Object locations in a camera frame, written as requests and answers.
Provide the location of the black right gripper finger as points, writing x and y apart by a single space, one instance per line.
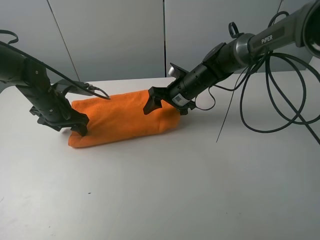
158 93
153 103

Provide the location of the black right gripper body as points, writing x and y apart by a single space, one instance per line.
182 90

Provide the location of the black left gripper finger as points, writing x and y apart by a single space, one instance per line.
77 123

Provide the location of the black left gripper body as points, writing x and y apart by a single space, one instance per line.
51 107

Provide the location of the orange towel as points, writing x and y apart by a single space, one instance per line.
121 118

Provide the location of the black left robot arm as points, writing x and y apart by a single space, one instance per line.
22 71

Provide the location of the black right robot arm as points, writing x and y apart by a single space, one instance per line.
301 28

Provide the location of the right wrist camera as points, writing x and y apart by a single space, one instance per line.
176 71

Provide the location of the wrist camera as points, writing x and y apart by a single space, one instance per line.
63 87
176 71

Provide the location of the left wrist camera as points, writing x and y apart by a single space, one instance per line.
63 87

